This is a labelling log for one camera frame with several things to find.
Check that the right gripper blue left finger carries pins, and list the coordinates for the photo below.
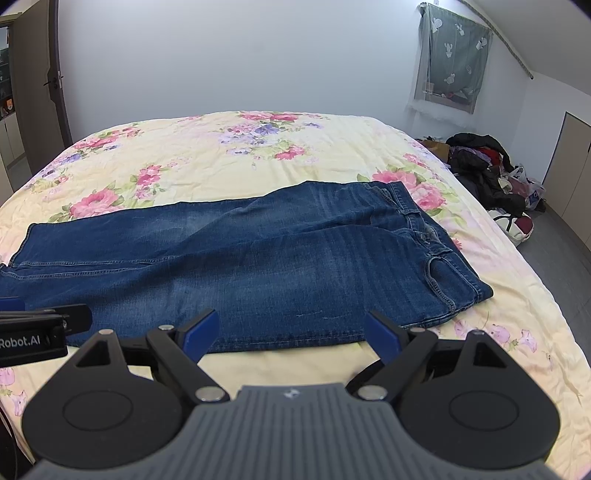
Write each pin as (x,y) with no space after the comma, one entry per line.
(179,348)

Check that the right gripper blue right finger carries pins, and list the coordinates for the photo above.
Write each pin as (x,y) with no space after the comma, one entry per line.
(398,348)

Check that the blue denim jeans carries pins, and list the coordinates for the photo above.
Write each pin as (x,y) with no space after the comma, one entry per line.
(299,267)

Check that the white red bag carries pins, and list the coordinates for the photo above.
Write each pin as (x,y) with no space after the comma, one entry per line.
(517,228)

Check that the floral yellow bed quilt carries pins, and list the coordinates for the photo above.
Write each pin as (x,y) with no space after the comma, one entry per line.
(242,155)

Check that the pile of dark clothes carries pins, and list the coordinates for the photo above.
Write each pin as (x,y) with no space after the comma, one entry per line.
(485,169)

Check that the beige cabinet door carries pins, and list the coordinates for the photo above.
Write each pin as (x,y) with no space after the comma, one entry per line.
(568,180)

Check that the grey patterned window curtain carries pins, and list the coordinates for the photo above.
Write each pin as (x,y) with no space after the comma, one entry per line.
(453,58)

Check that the dark brown door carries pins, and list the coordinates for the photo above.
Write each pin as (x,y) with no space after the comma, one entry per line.
(37,84)

